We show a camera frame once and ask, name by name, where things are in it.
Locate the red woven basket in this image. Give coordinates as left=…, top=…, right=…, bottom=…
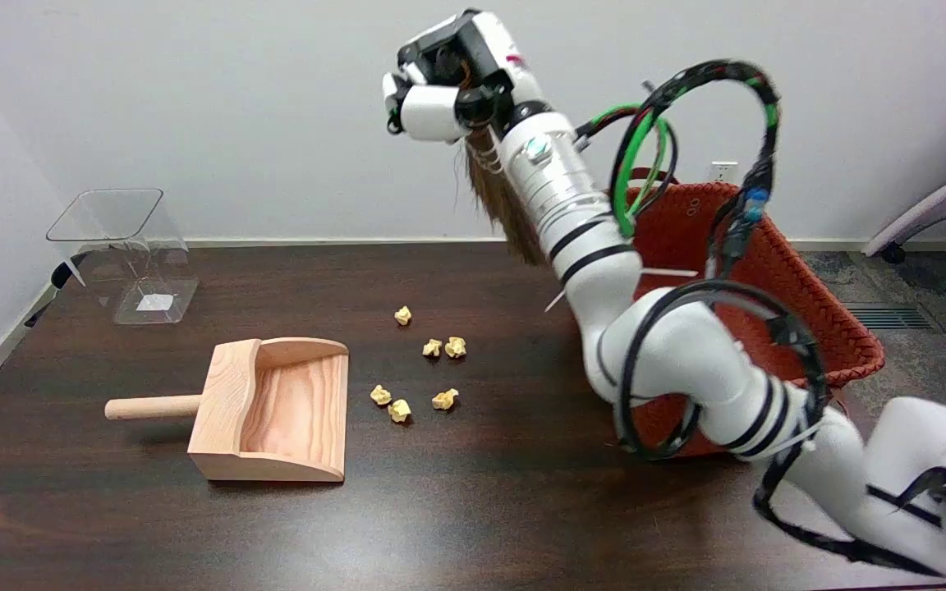
left=608, top=168, right=886, bottom=459

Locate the brown bristle hand broom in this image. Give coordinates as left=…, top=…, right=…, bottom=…
left=455, top=123, right=549, bottom=268

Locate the wooden dustpan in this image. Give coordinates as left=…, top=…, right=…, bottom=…
left=104, top=337, right=350, bottom=483

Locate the clear plastic container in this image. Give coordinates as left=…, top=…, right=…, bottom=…
left=46, top=188, right=200, bottom=326

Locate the black green taped cable loop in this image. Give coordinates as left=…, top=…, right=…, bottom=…
left=609, top=59, right=783, bottom=280

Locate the black sleeved cable loop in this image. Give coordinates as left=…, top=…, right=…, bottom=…
left=614, top=279, right=946, bottom=577

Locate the metal floor vent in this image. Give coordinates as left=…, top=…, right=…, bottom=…
left=843, top=304, right=942, bottom=332

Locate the black object behind table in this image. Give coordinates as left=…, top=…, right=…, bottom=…
left=25, top=261, right=88, bottom=329

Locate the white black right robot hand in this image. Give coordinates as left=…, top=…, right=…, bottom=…
left=381, top=8, right=552, bottom=145

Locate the office chair base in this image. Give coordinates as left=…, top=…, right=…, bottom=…
left=861, top=154, right=946, bottom=372

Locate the thin green cable loop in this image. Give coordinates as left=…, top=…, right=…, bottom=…
left=576, top=103, right=679, bottom=218

